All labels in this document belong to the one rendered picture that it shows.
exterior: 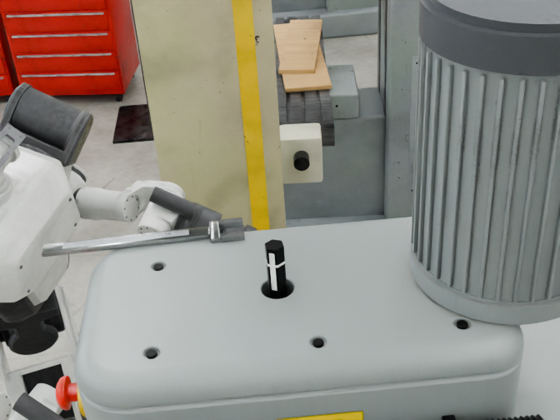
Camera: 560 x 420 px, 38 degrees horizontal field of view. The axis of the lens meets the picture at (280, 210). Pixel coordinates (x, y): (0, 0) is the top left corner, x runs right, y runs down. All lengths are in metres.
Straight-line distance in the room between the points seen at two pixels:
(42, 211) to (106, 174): 3.47
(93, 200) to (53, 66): 3.98
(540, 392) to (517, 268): 0.21
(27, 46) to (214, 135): 3.17
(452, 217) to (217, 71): 1.91
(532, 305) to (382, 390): 0.17
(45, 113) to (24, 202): 0.21
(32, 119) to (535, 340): 1.01
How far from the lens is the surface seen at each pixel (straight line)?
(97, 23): 5.57
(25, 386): 1.88
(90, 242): 1.02
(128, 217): 1.81
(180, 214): 1.72
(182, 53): 2.63
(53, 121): 1.62
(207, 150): 2.79
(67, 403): 1.02
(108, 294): 0.94
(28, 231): 1.49
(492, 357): 0.86
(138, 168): 4.98
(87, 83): 5.77
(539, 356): 1.04
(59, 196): 1.54
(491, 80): 0.74
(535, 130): 0.75
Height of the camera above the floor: 2.47
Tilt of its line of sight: 34 degrees down
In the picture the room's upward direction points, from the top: 4 degrees counter-clockwise
